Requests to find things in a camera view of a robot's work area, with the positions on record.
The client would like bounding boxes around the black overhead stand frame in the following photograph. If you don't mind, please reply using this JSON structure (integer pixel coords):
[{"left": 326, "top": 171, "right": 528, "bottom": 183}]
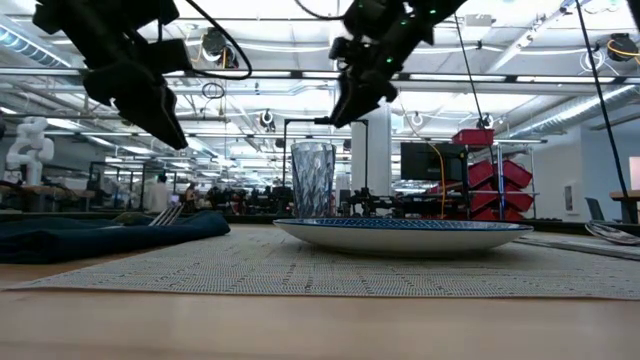
[{"left": 282, "top": 117, "right": 370, "bottom": 190}]

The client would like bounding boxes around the black ceiling cable reel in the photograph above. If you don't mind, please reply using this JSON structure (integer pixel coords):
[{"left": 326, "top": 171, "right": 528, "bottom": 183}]
[
  {"left": 606, "top": 32, "right": 640, "bottom": 64},
  {"left": 202, "top": 27, "right": 240, "bottom": 70}
]

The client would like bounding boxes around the dark blue cloth napkin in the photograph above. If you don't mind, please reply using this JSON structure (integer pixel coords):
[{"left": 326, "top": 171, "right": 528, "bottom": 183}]
[{"left": 0, "top": 209, "right": 232, "bottom": 265}]

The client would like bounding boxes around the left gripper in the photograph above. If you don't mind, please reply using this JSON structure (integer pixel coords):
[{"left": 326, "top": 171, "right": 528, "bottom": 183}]
[{"left": 82, "top": 57, "right": 190, "bottom": 151}]

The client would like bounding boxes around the thin black hanging cable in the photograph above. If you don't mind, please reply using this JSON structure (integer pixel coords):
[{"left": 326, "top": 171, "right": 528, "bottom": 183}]
[{"left": 452, "top": 14, "right": 489, "bottom": 129}]

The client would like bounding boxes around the wooden background desk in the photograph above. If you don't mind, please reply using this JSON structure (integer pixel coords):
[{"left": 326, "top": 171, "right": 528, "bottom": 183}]
[{"left": 608, "top": 189, "right": 640, "bottom": 224}]

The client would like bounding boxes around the silver fork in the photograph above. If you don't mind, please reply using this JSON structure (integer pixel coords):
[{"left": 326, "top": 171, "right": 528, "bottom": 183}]
[{"left": 112, "top": 202, "right": 186, "bottom": 229}]

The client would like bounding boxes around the red flat storage bin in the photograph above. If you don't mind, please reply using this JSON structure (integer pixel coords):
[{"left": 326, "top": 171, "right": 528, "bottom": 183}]
[{"left": 452, "top": 128, "right": 496, "bottom": 147}]

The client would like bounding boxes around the white building column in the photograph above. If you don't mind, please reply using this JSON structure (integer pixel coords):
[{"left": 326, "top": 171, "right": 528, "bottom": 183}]
[{"left": 351, "top": 102, "right": 392, "bottom": 196}]

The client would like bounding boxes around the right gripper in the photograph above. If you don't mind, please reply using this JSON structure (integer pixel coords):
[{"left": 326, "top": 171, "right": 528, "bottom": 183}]
[{"left": 313, "top": 29, "right": 401, "bottom": 129}]

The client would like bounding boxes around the silver knife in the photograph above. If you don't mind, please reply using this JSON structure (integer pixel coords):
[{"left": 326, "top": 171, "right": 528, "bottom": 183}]
[{"left": 514, "top": 234, "right": 640, "bottom": 262}]

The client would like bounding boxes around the black monitor box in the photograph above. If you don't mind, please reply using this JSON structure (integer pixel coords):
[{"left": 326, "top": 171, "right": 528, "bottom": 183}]
[{"left": 399, "top": 142, "right": 470, "bottom": 182}]

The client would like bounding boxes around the red tilted storage bin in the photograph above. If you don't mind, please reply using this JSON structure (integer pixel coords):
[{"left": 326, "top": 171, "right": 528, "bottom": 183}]
[
  {"left": 468, "top": 159, "right": 534, "bottom": 190},
  {"left": 469, "top": 192, "right": 534, "bottom": 222}
]

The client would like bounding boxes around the long ceiling light bar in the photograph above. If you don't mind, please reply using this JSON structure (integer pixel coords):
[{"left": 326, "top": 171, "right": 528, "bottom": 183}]
[{"left": 0, "top": 68, "right": 640, "bottom": 85}]

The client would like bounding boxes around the silver spoon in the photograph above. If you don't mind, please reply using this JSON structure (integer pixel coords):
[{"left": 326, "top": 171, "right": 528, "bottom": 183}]
[{"left": 584, "top": 221, "right": 640, "bottom": 247}]

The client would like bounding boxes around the yellow hanging cable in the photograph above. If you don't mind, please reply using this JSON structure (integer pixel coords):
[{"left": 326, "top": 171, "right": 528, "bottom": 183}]
[{"left": 427, "top": 143, "right": 446, "bottom": 219}]

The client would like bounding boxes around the clear ribbed drinking glass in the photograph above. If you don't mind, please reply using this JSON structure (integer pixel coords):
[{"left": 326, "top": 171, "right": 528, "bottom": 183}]
[{"left": 290, "top": 141, "right": 337, "bottom": 220}]

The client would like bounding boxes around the grey office chair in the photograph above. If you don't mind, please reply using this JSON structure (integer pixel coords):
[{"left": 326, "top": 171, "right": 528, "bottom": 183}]
[{"left": 584, "top": 196, "right": 607, "bottom": 222}]

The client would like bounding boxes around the blue patterned plate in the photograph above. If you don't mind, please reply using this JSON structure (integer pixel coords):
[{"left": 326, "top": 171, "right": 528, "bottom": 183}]
[{"left": 273, "top": 217, "right": 535, "bottom": 259}]

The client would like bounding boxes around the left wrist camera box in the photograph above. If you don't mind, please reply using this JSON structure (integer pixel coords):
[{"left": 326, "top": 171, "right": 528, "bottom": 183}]
[{"left": 143, "top": 38, "right": 194, "bottom": 76}]

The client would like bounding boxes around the grey woven placemat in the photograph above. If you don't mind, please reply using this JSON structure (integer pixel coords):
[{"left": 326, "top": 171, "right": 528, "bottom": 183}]
[{"left": 0, "top": 227, "right": 640, "bottom": 301}]

